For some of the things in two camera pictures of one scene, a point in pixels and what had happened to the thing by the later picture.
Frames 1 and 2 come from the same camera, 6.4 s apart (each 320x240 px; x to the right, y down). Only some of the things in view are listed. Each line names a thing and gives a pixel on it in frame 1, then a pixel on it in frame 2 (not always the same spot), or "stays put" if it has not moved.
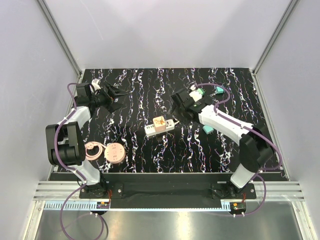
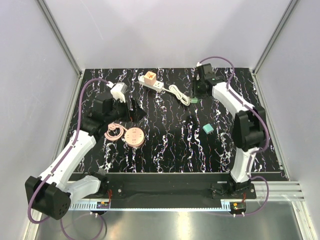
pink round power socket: (114, 153) to (134, 137)
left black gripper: (110, 106) to (137, 114)
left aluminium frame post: (60, 38) stays put
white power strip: (149, 130) to (149, 79)
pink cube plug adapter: (159, 123) to (150, 78)
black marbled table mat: (142, 134) stays put
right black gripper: (175, 106) to (195, 94)
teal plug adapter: (208, 129) stays put
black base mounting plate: (162, 186) stays put
